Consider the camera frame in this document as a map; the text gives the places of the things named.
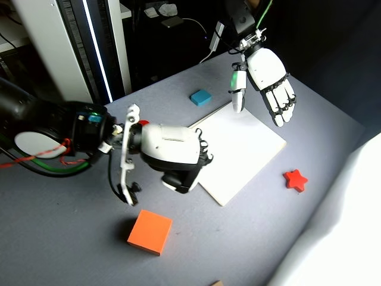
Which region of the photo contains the blue block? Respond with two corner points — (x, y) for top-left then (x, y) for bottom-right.
(189, 89), (213, 107)

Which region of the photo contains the orange square block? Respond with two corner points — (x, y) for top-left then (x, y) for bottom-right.
(126, 209), (173, 257)

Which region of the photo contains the white usb adapter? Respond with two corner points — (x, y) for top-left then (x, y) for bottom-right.
(208, 20), (225, 52)

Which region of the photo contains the red star block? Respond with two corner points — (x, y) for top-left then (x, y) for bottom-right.
(282, 169), (309, 194)

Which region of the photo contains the grey table cloth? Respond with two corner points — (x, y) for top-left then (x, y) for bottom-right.
(0, 52), (367, 286)

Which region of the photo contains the white cabinet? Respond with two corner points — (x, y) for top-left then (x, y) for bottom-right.
(10, 0), (133, 104)

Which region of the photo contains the white backdrop sheet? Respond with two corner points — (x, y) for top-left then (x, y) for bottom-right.
(266, 130), (381, 286)

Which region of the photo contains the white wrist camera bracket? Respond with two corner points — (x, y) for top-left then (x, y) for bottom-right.
(118, 103), (142, 207)

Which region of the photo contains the black cable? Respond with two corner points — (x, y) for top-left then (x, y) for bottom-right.
(107, 153), (127, 199)

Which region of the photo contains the white cable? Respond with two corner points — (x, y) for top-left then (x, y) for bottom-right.
(198, 49), (216, 65)

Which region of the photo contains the thick green cable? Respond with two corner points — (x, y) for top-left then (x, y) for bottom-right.
(0, 135), (90, 177)

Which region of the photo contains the red cable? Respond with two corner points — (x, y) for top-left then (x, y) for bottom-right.
(0, 138), (87, 170)

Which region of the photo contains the thin green cable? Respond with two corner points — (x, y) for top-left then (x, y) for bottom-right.
(255, 0), (274, 29)

